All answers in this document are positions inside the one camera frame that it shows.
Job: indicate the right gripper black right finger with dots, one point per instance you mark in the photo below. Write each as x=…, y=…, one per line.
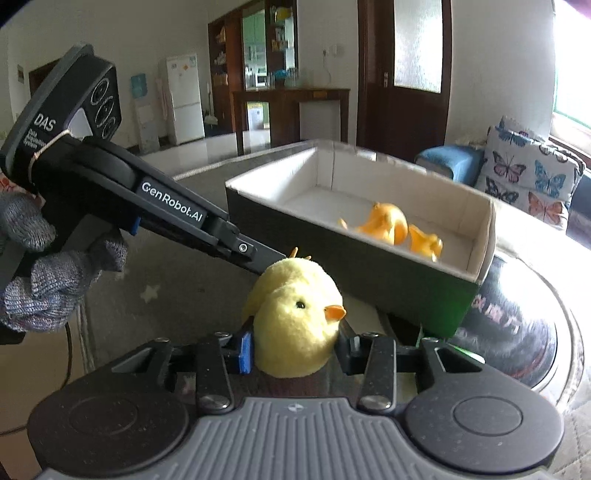
x=349, y=350

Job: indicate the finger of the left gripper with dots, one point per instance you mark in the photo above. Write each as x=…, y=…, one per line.
x=253, y=256

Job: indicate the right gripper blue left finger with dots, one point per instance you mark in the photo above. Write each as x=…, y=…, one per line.
x=245, y=347

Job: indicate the yellow plush chick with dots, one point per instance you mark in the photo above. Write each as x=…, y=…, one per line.
x=296, y=308

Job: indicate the large orange rubber duck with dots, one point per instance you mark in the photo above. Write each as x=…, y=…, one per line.
x=387, y=223

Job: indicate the grey knit gloved left hand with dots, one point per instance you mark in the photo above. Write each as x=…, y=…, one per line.
x=43, y=300

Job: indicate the dark green cardboard box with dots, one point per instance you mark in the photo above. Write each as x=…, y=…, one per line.
x=309, y=197

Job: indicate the white refrigerator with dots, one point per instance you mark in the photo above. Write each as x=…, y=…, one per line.
x=182, y=99

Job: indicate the black round induction cooktop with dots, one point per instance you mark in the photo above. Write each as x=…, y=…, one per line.
x=519, y=323

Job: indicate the dark blue sofa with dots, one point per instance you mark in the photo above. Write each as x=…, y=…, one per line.
x=578, y=227

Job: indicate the dark wooden cabinet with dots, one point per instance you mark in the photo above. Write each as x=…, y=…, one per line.
x=298, y=57

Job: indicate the blue folded blanket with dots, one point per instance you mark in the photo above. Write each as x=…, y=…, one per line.
x=456, y=162

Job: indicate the butterfly print pillow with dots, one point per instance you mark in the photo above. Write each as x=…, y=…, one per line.
x=536, y=177

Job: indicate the dark wooden door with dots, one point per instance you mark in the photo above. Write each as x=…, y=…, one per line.
x=405, y=67

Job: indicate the window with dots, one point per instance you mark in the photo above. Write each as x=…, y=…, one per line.
x=572, y=52

